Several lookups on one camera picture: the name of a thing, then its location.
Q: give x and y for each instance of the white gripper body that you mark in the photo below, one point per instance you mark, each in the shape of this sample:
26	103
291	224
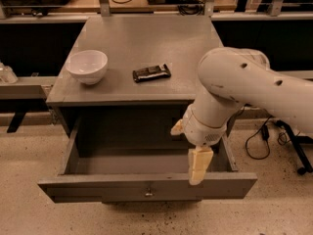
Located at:
202	131

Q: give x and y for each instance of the white ceramic bowl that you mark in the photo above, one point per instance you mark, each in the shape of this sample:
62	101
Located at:
88	67

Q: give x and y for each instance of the grey metal rail frame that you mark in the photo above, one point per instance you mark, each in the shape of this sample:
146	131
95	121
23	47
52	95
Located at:
137	15

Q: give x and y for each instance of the black stand leg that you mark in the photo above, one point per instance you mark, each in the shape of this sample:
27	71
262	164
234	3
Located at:
297	141

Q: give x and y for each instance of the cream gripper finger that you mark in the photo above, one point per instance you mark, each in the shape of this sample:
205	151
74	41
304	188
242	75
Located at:
177	129
199	160

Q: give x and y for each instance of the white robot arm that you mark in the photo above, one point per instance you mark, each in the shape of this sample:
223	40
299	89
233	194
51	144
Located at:
230	78

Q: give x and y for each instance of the black snack bar wrapper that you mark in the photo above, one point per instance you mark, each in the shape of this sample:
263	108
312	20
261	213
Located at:
151	73

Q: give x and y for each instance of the grey top drawer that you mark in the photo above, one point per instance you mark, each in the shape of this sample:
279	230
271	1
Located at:
111	161

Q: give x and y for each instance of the grey drawer cabinet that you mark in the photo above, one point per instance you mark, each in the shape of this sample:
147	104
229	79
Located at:
146	112

